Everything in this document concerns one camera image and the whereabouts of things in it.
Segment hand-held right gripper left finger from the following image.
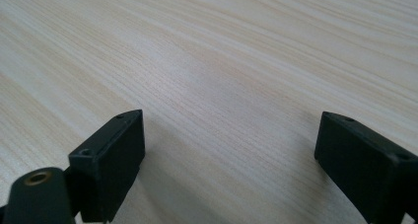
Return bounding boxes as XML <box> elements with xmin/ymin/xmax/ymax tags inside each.
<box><xmin>64</xmin><ymin>109</ymin><xmax>146</xmax><ymax>224</ymax></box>

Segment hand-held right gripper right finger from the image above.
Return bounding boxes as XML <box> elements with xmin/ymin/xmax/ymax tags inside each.
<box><xmin>313</xmin><ymin>111</ymin><xmax>418</xmax><ymax>224</ymax></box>

